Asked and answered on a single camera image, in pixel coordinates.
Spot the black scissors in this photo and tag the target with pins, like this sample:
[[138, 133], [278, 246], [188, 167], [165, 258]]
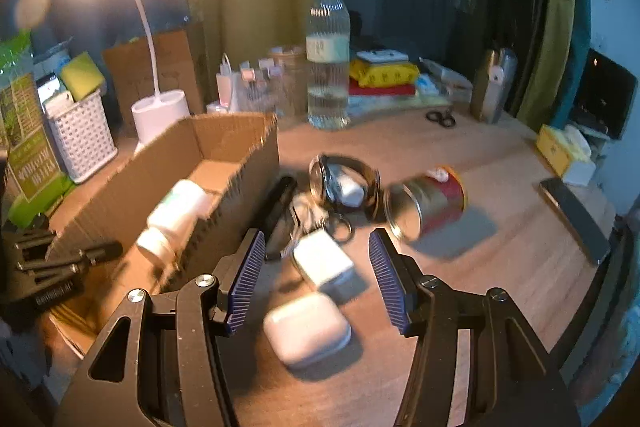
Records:
[[446, 122]]

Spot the white power bank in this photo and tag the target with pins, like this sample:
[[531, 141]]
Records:
[[225, 89]]

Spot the black cylindrical device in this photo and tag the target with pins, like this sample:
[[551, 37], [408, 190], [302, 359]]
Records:
[[277, 207]]

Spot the white charger adapter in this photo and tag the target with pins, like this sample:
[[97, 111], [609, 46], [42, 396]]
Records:
[[320, 259]]

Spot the brown round object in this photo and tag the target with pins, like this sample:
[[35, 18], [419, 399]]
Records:
[[320, 179]]

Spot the clear plastic container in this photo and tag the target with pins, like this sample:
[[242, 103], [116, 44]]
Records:
[[255, 87]]

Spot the white plastic basket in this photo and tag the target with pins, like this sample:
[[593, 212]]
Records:
[[85, 137]]

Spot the olive hanging cloth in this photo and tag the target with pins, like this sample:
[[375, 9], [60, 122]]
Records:
[[550, 32]]

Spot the green printed bag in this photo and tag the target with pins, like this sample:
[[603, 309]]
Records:
[[30, 147]]

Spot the glass jar with gold lid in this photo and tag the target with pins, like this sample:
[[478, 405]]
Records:
[[290, 82]]

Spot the black smartphone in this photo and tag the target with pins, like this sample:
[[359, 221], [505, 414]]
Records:
[[575, 217]]

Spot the stainless steel tumbler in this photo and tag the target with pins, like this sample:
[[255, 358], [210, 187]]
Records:
[[487, 92]]

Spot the small white bottle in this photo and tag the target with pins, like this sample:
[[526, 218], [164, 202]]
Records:
[[350, 192]]

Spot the blue packet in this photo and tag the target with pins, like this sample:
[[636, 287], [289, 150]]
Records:
[[55, 57]]

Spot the yellow tissue box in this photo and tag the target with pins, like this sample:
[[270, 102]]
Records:
[[552, 149]]

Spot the white bottle with green label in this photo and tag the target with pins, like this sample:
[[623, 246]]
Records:
[[180, 207]]

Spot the red book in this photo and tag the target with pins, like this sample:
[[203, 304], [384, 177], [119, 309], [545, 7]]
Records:
[[380, 91]]

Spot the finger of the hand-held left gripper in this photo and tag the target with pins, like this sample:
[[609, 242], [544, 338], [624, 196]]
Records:
[[95, 253]]

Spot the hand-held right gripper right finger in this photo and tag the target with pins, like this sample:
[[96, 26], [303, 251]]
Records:
[[389, 284]]

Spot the flat brown carton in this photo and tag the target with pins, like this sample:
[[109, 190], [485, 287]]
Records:
[[130, 72]]

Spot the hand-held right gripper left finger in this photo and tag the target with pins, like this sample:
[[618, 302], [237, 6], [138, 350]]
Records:
[[247, 277]]

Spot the dark chair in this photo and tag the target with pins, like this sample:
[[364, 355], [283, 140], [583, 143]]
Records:
[[415, 22]]

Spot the white packet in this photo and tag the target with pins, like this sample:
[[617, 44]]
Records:
[[57, 104]]

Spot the white desk lamp base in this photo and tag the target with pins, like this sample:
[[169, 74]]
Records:
[[160, 114]]

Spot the red and gold tin can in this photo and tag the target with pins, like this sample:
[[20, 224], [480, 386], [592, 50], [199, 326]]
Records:
[[435, 202]]

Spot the white earbuds case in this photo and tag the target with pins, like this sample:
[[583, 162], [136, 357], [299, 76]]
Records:
[[305, 329]]

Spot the clear plastic water bottle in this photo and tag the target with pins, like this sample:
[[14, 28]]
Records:
[[327, 82]]

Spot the yellow packet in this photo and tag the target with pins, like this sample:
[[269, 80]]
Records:
[[382, 74]]

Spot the brown cardboard box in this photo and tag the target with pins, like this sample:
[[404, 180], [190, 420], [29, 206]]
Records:
[[125, 187]]

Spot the white flat case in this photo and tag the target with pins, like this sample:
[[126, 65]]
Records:
[[382, 55]]

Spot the yellow green sponge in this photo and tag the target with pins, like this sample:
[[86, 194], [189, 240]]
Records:
[[80, 74]]

